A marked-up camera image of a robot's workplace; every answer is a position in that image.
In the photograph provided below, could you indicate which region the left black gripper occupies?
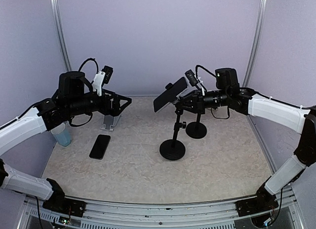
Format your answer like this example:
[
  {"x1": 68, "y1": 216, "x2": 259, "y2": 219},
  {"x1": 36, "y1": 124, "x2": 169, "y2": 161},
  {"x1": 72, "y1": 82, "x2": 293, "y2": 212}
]
[{"x1": 67, "y1": 88, "x2": 131, "y2": 116}]

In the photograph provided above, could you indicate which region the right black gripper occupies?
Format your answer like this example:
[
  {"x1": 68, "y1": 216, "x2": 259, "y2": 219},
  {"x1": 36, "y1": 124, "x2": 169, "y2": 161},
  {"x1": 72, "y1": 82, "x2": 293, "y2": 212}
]
[{"x1": 175, "y1": 87, "x2": 230, "y2": 114}]

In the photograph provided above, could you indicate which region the grey phone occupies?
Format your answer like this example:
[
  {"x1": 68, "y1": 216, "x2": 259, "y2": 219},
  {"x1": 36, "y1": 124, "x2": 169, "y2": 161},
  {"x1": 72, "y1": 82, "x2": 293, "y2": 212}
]
[{"x1": 153, "y1": 77, "x2": 188, "y2": 113}]

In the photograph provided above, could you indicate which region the white folding phone stand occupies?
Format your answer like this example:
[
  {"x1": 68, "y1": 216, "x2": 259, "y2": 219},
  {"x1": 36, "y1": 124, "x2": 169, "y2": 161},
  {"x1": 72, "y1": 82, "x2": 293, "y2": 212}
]
[{"x1": 101, "y1": 115, "x2": 121, "y2": 131}]

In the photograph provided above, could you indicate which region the tall black phone stand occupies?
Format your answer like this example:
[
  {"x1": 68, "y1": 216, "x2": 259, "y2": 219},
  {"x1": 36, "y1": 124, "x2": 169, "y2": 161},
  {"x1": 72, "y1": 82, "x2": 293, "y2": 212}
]
[{"x1": 159, "y1": 107, "x2": 186, "y2": 161}]

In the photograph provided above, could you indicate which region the black smartphone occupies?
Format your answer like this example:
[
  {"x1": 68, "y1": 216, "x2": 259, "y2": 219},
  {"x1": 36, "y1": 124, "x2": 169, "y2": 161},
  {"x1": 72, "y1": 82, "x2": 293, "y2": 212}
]
[{"x1": 89, "y1": 134, "x2": 111, "y2": 160}]

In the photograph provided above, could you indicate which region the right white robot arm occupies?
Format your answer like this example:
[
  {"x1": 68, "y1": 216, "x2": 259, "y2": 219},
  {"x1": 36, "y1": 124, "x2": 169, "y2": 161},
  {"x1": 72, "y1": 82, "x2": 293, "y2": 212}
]
[{"x1": 177, "y1": 68, "x2": 316, "y2": 211}]

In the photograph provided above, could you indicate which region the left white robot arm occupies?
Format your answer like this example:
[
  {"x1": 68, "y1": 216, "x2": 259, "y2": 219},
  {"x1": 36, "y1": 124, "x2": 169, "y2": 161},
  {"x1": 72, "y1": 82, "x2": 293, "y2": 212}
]
[{"x1": 0, "y1": 71, "x2": 132, "y2": 212}]

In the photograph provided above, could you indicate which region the short black phone stand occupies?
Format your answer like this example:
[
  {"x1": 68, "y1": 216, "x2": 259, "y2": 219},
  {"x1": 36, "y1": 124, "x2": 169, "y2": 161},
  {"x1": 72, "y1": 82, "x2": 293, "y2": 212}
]
[{"x1": 186, "y1": 114, "x2": 207, "y2": 139}]

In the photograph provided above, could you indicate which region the blue and white cup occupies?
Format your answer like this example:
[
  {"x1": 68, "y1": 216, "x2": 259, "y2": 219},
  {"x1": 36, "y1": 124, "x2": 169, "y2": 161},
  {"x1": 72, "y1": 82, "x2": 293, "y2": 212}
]
[{"x1": 50, "y1": 123, "x2": 71, "y2": 147}]

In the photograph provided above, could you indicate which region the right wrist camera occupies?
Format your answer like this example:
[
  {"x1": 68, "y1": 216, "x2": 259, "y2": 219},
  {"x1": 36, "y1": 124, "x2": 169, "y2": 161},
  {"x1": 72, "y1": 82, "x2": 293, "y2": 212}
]
[{"x1": 185, "y1": 70, "x2": 206, "y2": 96}]

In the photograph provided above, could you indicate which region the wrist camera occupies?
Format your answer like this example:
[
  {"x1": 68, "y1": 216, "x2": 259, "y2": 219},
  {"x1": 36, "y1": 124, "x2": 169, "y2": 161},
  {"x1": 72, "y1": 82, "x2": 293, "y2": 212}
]
[
  {"x1": 185, "y1": 70, "x2": 206, "y2": 96},
  {"x1": 92, "y1": 66, "x2": 114, "y2": 96}
]

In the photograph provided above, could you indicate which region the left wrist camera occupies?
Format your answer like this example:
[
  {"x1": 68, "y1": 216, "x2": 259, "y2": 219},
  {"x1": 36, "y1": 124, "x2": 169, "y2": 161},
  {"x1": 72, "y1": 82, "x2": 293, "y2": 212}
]
[{"x1": 92, "y1": 66, "x2": 114, "y2": 96}]

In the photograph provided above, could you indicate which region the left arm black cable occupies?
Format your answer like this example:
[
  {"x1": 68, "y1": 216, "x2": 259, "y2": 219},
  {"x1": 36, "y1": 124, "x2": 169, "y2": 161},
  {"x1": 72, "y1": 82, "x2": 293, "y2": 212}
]
[{"x1": 69, "y1": 57, "x2": 99, "y2": 127}]

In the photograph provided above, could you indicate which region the aluminium front rail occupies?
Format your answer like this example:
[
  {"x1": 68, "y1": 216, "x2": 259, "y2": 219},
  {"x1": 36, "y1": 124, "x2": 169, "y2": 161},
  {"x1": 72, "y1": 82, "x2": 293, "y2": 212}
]
[{"x1": 17, "y1": 187, "x2": 306, "y2": 229}]

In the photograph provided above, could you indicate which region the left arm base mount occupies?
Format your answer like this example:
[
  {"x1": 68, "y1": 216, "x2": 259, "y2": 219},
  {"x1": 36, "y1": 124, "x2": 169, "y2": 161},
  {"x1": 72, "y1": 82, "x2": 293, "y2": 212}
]
[{"x1": 42, "y1": 198, "x2": 86, "y2": 218}]

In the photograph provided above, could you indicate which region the left aluminium corner post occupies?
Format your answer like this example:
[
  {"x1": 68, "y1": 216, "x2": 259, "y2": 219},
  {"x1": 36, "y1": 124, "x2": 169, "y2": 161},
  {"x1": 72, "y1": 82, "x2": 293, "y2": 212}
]
[{"x1": 50, "y1": 0, "x2": 77, "y2": 78}]

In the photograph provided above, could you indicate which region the aluminium corner post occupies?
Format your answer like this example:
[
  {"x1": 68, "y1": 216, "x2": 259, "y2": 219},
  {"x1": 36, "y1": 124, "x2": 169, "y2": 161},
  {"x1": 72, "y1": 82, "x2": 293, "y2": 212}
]
[
  {"x1": 50, "y1": 0, "x2": 77, "y2": 78},
  {"x1": 242, "y1": 0, "x2": 268, "y2": 87}
]

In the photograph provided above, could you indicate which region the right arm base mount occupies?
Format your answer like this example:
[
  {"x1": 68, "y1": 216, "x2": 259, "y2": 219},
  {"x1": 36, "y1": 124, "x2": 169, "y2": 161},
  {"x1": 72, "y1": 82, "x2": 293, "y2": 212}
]
[{"x1": 235, "y1": 196, "x2": 279, "y2": 217}]

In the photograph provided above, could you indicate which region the right aluminium corner post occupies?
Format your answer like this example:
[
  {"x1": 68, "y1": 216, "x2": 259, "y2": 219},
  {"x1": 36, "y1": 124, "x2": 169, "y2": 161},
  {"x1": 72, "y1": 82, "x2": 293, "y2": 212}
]
[{"x1": 242, "y1": 0, "x2": 268, "y2": 87}]

